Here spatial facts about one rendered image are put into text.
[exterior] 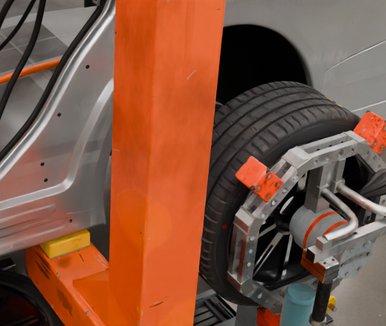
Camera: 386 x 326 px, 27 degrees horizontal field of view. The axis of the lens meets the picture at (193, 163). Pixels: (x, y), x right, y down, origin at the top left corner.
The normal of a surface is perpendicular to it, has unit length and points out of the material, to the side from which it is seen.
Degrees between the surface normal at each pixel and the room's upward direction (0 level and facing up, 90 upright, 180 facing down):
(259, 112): 19
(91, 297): 90
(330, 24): 90
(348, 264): 90
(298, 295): 0
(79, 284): 90
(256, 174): 45
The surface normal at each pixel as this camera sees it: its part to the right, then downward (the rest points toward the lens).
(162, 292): 0.56, 0.47
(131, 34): -0.83, 0.25
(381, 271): 0.07, -0.84
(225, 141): -0.48, -0.48
